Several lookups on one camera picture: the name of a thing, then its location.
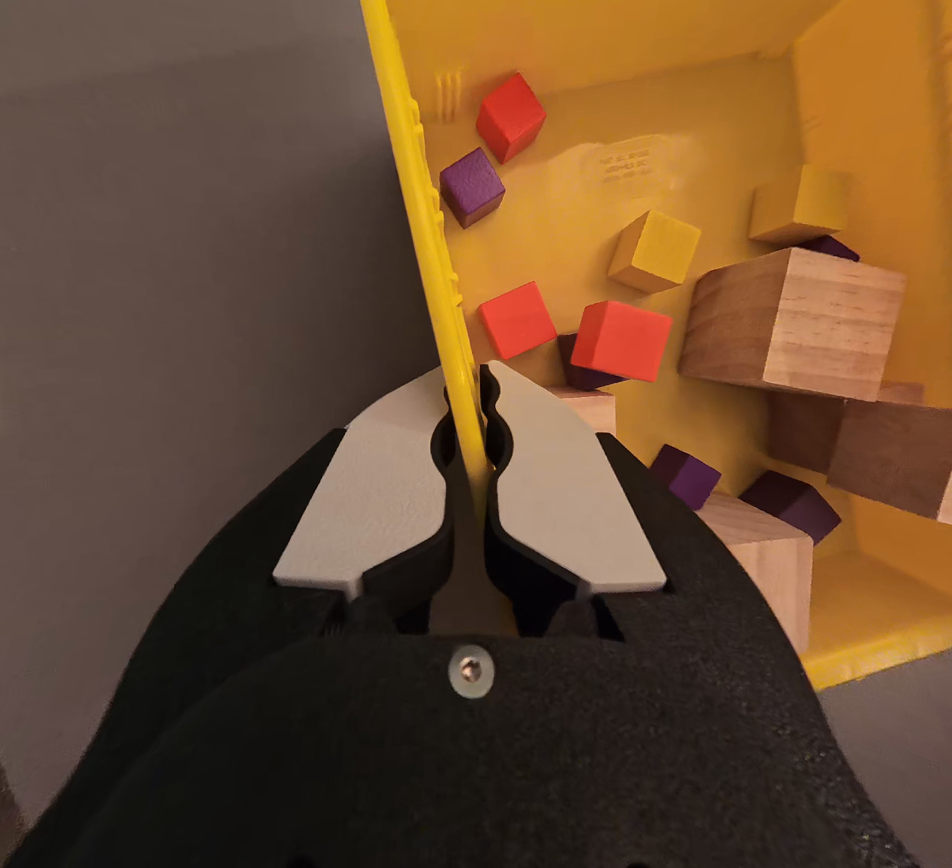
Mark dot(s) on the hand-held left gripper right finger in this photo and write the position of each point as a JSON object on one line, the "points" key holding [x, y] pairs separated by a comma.
{"points": [[573, 503]]}

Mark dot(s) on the yellow plastic box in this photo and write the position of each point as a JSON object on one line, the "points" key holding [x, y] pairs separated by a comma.
{"points": [[669, 5]]}

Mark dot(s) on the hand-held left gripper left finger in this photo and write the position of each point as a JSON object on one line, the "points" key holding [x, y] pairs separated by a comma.
{"points": [[372, 503]]}

